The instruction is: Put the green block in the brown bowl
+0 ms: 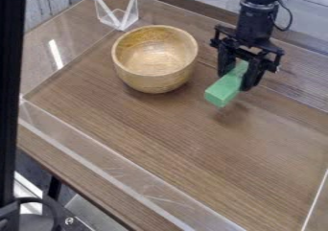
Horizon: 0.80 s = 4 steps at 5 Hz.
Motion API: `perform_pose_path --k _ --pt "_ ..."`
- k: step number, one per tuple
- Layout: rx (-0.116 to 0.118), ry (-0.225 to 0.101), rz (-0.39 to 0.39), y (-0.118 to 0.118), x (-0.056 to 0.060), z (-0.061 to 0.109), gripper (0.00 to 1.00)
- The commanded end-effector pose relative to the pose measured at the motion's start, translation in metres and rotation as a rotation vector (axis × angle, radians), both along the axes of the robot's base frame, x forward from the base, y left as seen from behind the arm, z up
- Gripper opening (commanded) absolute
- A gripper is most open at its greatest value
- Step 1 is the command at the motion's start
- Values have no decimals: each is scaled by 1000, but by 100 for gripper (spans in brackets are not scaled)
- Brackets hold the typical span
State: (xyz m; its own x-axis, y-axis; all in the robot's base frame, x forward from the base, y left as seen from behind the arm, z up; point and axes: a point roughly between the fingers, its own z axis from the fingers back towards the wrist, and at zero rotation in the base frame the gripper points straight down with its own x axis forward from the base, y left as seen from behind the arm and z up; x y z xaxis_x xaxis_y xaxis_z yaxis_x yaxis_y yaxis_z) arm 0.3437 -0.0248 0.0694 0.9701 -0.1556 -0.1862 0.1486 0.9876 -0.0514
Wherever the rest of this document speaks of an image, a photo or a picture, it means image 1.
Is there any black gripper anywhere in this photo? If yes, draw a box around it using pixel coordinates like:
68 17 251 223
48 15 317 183
210 25 283 91

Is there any green rectangular block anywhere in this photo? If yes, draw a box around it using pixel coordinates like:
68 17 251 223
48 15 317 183
203 61 248 107

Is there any light wooden bowl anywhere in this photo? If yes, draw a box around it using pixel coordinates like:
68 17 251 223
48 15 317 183
110 25 198 94

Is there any black table leg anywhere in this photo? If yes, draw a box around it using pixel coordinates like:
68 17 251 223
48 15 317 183
46 176 62 200

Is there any clear acrylic corner bracket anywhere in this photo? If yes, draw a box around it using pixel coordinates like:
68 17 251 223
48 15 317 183
93 0 139 31

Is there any clear acrylic tray wall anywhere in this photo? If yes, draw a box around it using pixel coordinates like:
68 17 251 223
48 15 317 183
18 100 246 231

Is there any black vertical post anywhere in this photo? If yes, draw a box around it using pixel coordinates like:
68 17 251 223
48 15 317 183
0 0 25 231

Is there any black metal base plate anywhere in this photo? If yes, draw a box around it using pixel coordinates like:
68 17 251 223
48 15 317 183
42 196 94 231

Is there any black cable loop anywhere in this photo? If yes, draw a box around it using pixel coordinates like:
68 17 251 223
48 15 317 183
0 196 64 231

